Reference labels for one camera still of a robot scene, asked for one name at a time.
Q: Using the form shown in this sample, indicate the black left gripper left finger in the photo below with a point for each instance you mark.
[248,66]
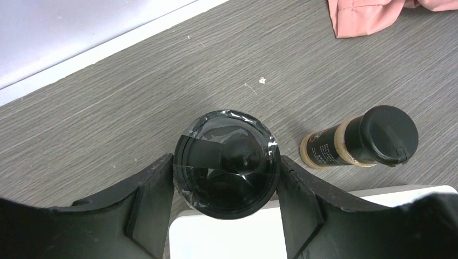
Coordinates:
[129,219]

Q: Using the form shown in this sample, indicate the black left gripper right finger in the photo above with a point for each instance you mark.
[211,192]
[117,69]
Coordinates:
[321,220]

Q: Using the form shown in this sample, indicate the taped black-lid grinder jar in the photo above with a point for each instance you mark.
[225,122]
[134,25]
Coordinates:
[226,165]

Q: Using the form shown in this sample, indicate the white divided plastic tray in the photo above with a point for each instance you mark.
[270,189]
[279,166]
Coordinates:
[260,235]

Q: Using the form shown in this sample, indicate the small black-cap spice bottle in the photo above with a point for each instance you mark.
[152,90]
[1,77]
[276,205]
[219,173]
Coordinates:
[383,135]

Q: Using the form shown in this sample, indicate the pink cloth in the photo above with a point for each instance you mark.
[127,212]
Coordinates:
[355,18]

